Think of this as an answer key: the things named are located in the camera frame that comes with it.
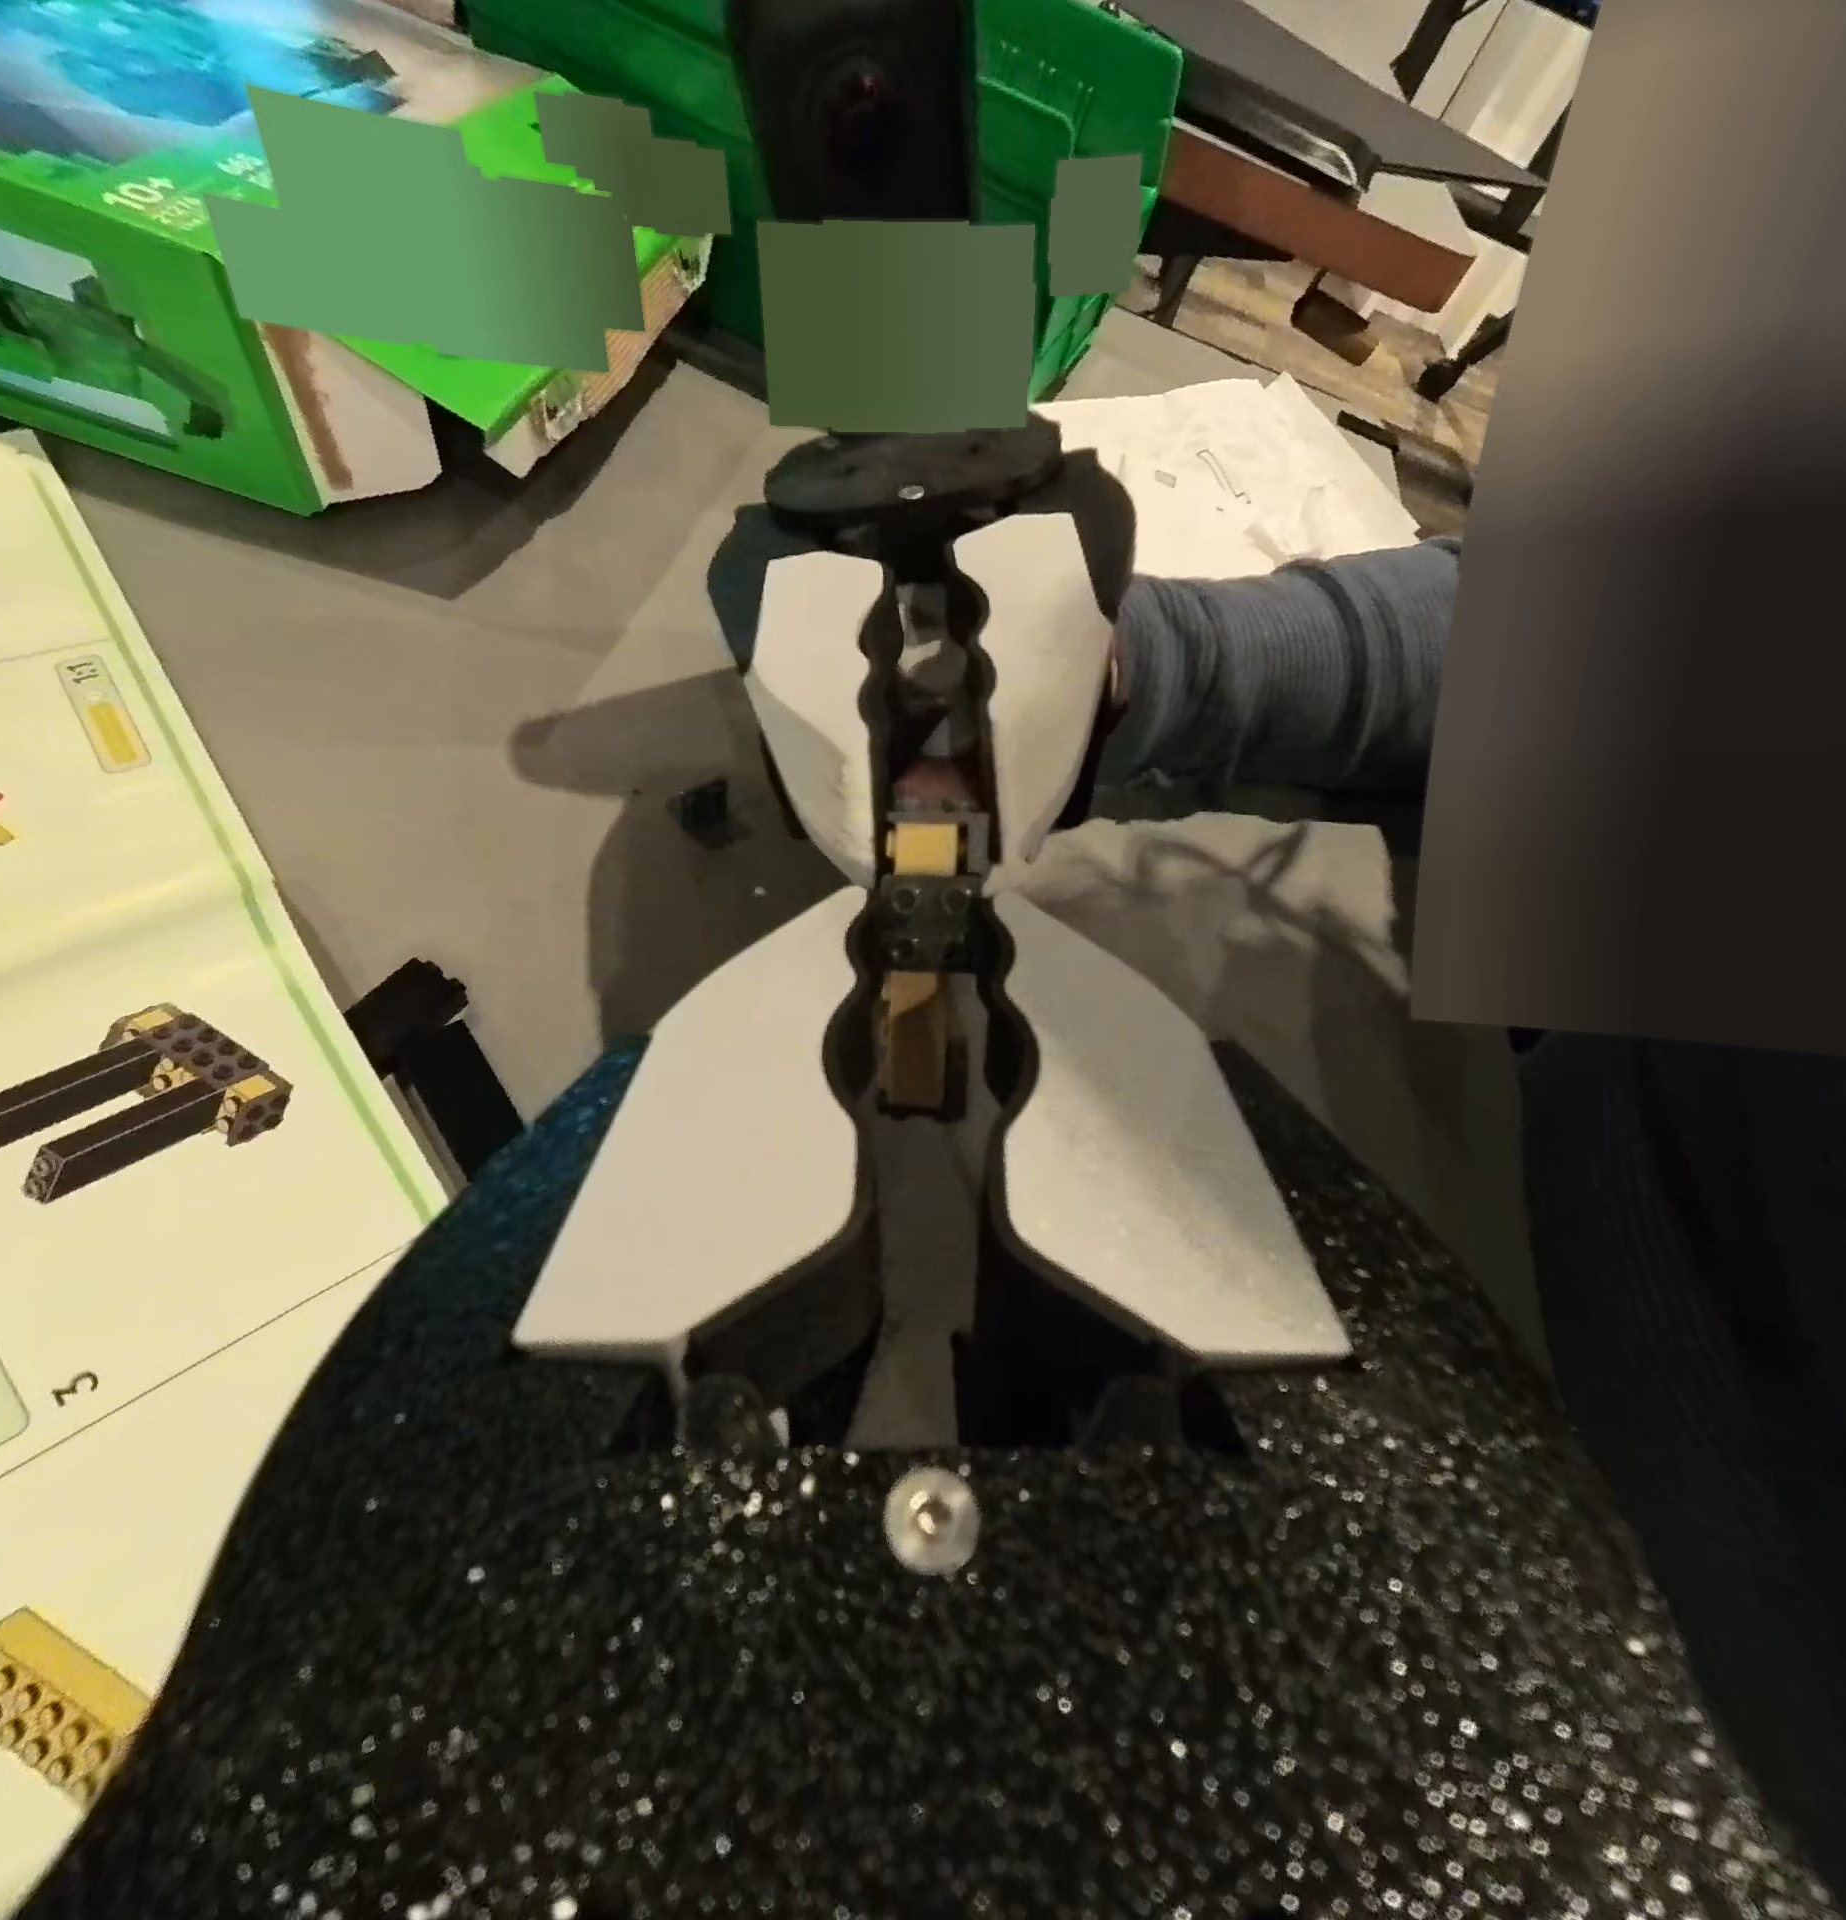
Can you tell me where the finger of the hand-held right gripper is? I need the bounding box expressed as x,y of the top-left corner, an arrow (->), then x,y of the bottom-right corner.
739,554 -> 883,890
952,506 -> 1117,890

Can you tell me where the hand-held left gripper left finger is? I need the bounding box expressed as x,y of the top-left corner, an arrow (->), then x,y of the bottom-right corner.
510,884 -> 888,1421

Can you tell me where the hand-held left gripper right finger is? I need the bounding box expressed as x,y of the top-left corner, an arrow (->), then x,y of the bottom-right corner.
970,882 -> 1354,1375

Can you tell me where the tan and black brick assembly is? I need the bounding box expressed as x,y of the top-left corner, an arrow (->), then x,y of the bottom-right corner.
871,806 -> 1003,1123

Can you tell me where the person's right forearm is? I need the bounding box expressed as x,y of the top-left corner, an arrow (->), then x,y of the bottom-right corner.
1110,536 -> 1466,800

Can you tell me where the grey desk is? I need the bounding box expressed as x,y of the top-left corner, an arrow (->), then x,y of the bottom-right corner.
0,254 -> 1557,1352

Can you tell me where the long black brick piece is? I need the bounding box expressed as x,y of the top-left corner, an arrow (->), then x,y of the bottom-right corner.
344,956 -> 529,1191

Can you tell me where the white paper bag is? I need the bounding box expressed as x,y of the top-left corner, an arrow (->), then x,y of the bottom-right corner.
1033,373 -> 1424,570

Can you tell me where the dark green plastic crate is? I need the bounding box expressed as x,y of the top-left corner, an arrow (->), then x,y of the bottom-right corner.
668,0 -> 1184,410

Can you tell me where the brown wooden bench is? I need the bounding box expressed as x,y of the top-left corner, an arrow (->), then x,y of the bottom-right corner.
1153,116 -> 1480,371

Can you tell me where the dark grey tabletop board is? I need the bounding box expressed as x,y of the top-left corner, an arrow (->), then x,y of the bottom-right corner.
1119,0 -> 1555,199

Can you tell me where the person's dark clothing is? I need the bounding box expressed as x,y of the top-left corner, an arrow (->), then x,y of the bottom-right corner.
1513,1033 -> 1846,1893

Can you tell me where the brick building instruction booklet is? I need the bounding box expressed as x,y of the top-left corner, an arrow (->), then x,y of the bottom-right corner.
0,433 -> 454,1896

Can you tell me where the green toy brick box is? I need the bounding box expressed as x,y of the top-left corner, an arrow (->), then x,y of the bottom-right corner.
0,0 -> 715,521

